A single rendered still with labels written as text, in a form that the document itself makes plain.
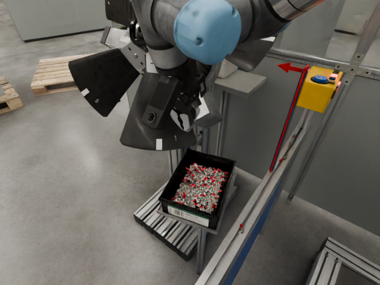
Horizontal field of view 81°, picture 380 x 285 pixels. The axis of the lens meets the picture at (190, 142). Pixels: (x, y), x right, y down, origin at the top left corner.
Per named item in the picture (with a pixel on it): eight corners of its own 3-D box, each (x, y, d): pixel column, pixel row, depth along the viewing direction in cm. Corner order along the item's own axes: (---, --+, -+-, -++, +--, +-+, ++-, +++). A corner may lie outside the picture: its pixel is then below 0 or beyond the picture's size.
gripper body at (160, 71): (208, 94, 53) (201, 48, 44) (187, 118, 50) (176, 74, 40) (182, 85, 57) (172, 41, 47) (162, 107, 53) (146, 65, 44)
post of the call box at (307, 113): (299, 124, 89) (310, 96, 81) (306, 126, 87) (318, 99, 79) (297, 128, 87) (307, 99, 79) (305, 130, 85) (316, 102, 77)
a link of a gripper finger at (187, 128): (206, 122, 60) (201, 98, 53) (193, 138, 58) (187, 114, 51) (197, 119, 62) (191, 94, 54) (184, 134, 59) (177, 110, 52)
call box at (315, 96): (303, 91, 87) (313, 64, 80) (331, 98, 83) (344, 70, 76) (290, 108, 77) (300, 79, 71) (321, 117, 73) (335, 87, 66)
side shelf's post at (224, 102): (215, 175, 182) (225, 78, 128) (219, 177, 180) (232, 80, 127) (212, 177, 179) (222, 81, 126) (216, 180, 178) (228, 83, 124)
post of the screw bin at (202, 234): (198, 268, 127) (203, 174, 76) (202, 270, 127) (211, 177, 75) (195, 273, 125) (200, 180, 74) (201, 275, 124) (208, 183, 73)
